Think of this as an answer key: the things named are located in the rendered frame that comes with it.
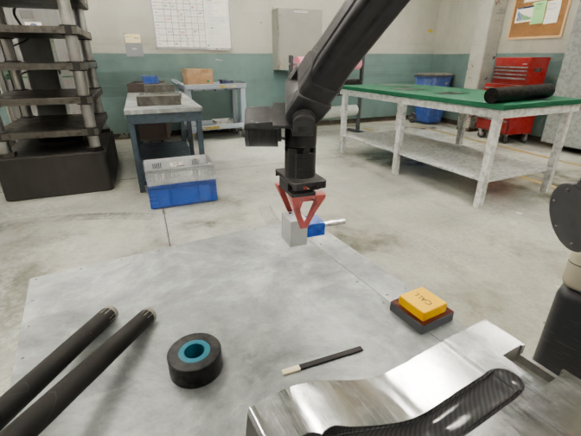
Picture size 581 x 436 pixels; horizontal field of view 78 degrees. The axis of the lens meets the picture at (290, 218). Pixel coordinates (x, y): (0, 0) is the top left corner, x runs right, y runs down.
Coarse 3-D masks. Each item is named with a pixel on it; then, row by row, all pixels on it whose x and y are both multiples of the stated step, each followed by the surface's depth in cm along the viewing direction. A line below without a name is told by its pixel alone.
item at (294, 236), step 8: (288, 216) 70; (304, 216) 74; (288, 224) 69; (296, 224) 69; (312, 224) 70; (320, 224) 71; (328, 224) 74; (336, 224) 74; (288, 232) 70; (296, 232) 69; (304, 232) 70; (312, 232) 71; (320, 232) 72; (288, 240) 70; (296, 240) 70; (304, 240) 71
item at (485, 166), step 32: (384, 96) 406; (416, 96) 361; (448, 96) 344; (480, 96) 344; (512, 96) 294; (544, 96) 327; (448, 160) 376; (480, 160) 376; (512, 160) 376; (480, 192) 319; (544, 192) 362
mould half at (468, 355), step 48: (480, 336) 50; (336, 384) 39; (384, 384) 43; (432, 384) 43; (528, 384) 42; (576, 384) 42; (288, 432) 32; (480, 432) 38; (528, 432) 37; (576, 432) 37
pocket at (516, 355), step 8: (512, 352) 48; (520, 352) 48; (512, 360) 49; (520, 360) 49; (528, 360) 48; (528, 368) 48; (536, 368) 47; (544, 368) 46; (536, 376) 47; (544, 376) 46; (552, 376) 45
